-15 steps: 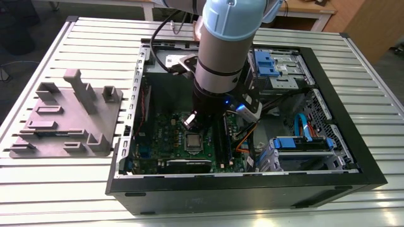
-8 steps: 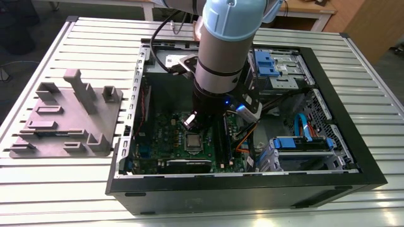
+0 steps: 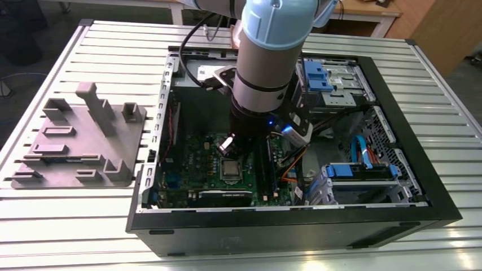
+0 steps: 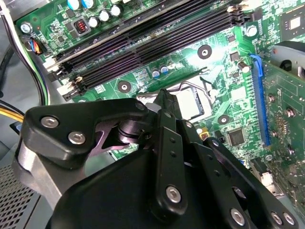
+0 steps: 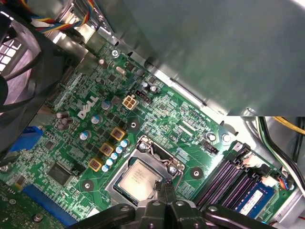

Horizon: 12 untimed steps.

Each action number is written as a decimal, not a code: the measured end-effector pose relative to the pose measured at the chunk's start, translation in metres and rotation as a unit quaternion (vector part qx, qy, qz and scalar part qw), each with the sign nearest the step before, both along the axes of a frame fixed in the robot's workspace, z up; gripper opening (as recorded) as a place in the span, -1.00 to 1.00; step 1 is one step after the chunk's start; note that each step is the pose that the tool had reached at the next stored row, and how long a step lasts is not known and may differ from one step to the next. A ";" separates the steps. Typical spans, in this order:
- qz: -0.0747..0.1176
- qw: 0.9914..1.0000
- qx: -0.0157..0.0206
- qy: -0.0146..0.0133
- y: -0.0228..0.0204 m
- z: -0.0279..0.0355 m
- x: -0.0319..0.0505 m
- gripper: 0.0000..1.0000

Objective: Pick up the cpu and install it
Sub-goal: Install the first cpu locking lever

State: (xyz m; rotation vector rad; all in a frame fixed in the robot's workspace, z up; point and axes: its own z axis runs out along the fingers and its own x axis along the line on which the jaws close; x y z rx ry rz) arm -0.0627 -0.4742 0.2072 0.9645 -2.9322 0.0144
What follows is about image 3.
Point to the metal disk bay cage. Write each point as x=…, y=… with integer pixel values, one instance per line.
x=338, y=100

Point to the black open PC case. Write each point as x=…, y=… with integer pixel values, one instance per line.
x=263, y=234

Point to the silver CPU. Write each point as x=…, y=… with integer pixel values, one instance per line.
x=230, y=167

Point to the brown wooden cabinet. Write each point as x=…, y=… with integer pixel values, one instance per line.
x=443, y=34

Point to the green motherboard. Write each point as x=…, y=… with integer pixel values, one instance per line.
x=195, y=163

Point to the wooden desk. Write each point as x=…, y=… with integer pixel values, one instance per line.
x=361, y=11

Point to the black RAM slot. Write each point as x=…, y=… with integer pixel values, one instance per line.
x=259, y=175

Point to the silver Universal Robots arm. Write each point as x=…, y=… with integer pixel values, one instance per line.
x=263, y=70

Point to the black office chair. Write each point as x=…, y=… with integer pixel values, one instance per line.
x=19, y=34

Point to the metal disk bay frame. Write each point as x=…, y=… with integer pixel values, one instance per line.
x=402, y=194

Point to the grey parts rack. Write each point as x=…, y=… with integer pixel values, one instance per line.
x=94, y=146

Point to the small silver wrist camera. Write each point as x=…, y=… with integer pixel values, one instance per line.
x=226, y=145

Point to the black disk in blue carrier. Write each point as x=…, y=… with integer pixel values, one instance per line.
x=342, y=170

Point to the green RAM stick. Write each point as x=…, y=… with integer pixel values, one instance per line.
x=62, y=160

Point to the blue disk carrier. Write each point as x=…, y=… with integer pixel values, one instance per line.
x=318, y=79

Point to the black table corner cap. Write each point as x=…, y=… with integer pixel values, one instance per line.
x=87, y=22
x=411, y=42

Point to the grey power supply unit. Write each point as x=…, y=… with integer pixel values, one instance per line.
x=199, y=113

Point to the black RAM stick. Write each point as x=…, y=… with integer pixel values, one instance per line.
x=271, y=169

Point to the black graphics card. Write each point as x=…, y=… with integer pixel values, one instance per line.
x=226, y=197

